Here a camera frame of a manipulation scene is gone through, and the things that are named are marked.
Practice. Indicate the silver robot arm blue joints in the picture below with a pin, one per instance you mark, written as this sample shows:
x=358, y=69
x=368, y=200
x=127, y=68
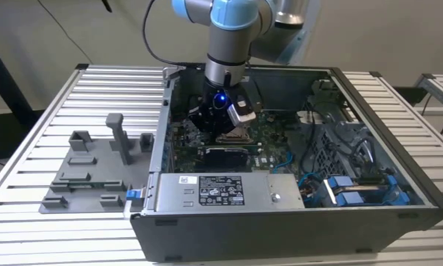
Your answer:
x=226, y=41

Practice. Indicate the metal CPU socket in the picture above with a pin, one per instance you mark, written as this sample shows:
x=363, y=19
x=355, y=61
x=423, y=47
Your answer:
x=239, y=136

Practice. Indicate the black graphics card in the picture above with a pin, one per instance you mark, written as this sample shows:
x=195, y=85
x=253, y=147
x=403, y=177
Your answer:
x=225, y=158

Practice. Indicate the green motherboard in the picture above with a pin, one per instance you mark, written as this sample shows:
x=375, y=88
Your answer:
x=271, y=137

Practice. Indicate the silver power supply unit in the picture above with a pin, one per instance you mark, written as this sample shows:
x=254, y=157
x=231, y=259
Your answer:
x=254, y=191

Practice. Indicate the grey parts rack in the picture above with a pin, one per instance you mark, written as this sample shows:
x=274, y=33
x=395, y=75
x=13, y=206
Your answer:
x=96, y=155

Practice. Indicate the blue case latch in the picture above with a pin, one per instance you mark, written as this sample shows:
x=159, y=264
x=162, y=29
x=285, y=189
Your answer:
x=133, y=194

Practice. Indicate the green RAM stick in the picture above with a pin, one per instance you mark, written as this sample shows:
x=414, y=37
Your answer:
x=88, y=183

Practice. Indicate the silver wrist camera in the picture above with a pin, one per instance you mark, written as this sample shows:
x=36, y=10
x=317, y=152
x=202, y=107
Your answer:
x=241, y=116

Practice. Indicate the black frame post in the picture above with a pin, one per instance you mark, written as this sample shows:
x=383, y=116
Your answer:
x=2, y=77

